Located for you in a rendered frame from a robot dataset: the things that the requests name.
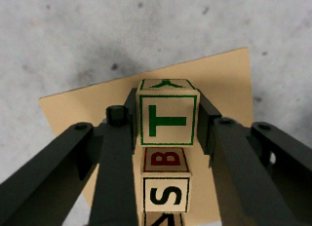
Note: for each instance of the tan square mat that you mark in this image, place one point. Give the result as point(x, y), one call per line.
point(224, 79)

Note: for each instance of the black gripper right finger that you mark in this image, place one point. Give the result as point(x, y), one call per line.
point(249, 191)

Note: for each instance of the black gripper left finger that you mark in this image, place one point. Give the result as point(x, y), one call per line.
point(43, 191)

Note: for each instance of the white letter block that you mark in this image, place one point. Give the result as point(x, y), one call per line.
point(165, 180)

